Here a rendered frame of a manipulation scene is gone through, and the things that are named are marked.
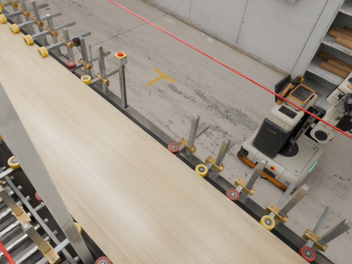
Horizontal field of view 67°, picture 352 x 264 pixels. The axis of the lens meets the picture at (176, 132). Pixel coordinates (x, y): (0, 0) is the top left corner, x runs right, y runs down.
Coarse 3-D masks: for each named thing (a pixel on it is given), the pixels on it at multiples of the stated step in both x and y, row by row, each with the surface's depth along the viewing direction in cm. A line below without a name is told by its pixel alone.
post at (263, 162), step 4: (260, 160) 152; (264, 160) 151; (260, 164) 153; (264, 164) 151; (256, 168) 157; (260, 168) 155; (256, 172) 159; (260, 172) 157; (252, 176) 163; (256, 176) 161; (252, 180) 166; (256, 180) 168; (248, 184) 171; (252, 184) 168; (248, 188) 173; (240, 196) 184; (244, 196) 181
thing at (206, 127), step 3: (204, 126) 210; (207, 126) 211; (201, 129) 208; (204, 129) 208; (198, 132) 206; (201, 132) 206; (198, 135) 204; (195, 138) 204; (180, 147) 195; (183, 147) 195; (180, 150) 194; (177, 153) 193
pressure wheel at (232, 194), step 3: (228, 189) 166; (231, 189) 166; (234, 189) 167; (228, 192) 165; (231, 192) 165; (234, 192) 166; (237, 192) 165; (225, 195) 167; (228, 195) 163; (231, 195) 164; (234, 195) 164; (237, 195) 164; (228, 198) 163; (231, 198) 162; (234, 198) 163; (237, 198) 163; (234, 201) 164
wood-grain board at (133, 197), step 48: (0, 48) 240; (48, 96) 206; (96, 96) 210; (48, 144) 177; (96, 144) 181; (144, 144) 184; (96, 192) 158; (144, 192) 161; (192, 192) 163; (96, 240) 140; (144, 240) 143; (192, 240) 145; (240, 240) 147
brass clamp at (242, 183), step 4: (236, 180) 177; (244, 180) 178; (236, 184) 178; (240, 184) 175; (244, 184) 175; (244, 188) 175; (252, 188) 174; (244, 192) 177; (248, 192) 174; (252, 192) 173
